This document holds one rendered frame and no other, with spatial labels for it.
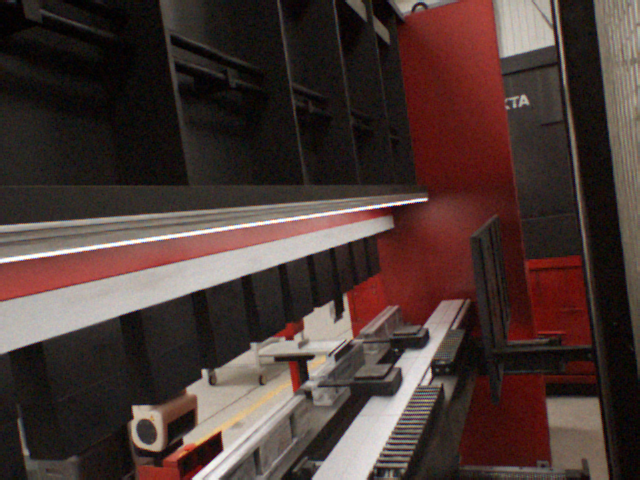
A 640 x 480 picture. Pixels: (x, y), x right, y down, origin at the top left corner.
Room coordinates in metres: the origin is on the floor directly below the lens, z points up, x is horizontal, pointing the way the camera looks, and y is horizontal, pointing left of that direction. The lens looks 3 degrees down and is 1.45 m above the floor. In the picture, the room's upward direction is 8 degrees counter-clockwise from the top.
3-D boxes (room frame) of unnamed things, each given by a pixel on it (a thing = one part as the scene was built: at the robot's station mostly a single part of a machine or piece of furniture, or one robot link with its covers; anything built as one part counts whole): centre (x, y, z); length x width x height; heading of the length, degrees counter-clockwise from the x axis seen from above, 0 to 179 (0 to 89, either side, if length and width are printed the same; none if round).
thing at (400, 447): (1.06, -0.13, 1.02); 0.44 x 0.06 x 0.04; 159
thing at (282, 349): (1.97, 0.10, 1.00); 0.26 x 0.18 x 0.01; 69
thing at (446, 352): (1.58, -0.33, 1.02); 0.37 x 0.06 x 0.04; 159
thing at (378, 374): (1.46, -0.03, 1.01); 0.26 x 0.12 x 0.05; 69
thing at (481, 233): (1.96, -0.60, 1.12); 1.13 x 0.02 x 0.44; 159
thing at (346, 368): (1.87, -0.02, 0.92); 0.39 x 0.06 x 0.10; 159
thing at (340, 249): (1.95, -0.04, 1.26); 0.15 x 0.09 x 0.17; 159
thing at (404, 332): (1.87, -0.19, 1.01); 0.26 x 0.12 x 0.05; 69
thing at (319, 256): (1.76, 0.03, 1.26); 0.15 x 0.09 x 0.17; 159
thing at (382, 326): (2.43, -0.23, 0.92); 0.50 x 0.06 x 0.10; 159
